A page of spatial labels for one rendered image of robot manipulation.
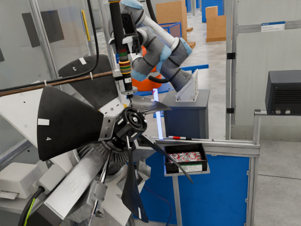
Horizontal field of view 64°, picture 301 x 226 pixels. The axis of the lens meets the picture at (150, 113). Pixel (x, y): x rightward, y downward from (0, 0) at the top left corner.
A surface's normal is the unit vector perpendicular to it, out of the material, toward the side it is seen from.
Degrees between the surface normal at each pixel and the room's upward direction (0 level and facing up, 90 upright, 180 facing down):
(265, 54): 90
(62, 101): 73
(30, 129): 50
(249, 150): 90
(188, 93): 90
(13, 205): 0
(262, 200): 0
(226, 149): 90
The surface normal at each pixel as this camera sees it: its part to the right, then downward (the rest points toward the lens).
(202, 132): 0.46, 0.31
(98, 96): 0.10, -0.22
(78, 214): -0.08, 0.60
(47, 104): 0.71, -0.13
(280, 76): -0.19, -0.76
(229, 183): -0.29, 0.43
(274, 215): -0.12, -0.90
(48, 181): 0.65, -0.57
